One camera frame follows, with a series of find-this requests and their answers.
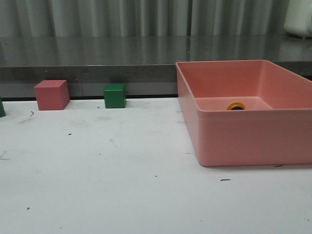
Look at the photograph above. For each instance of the yellow push button switch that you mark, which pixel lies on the yellow push button switch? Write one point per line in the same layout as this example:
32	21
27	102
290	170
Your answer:
236	106

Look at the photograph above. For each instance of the green cube block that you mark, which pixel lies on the green cube block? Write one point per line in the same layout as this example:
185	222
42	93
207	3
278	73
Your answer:
115	96

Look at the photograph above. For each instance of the grey stone counter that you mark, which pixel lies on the grey stone counter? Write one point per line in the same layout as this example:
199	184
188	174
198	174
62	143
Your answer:
146	65

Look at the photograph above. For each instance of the pink plastic bin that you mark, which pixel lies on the pink plastic bin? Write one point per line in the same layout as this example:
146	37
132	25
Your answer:
274	129

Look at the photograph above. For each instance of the pink cube block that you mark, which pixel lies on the pink cube block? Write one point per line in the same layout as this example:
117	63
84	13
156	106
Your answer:
52	95

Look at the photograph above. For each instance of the dark green block at edge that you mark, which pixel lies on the dark green block at edge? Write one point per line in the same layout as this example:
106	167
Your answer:
2	110

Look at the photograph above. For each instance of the grey curtain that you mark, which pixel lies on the grey curtain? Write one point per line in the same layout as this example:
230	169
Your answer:
140	18

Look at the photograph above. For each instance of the white appliance in background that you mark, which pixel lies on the white appliance in background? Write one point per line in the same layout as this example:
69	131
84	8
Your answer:
298	20

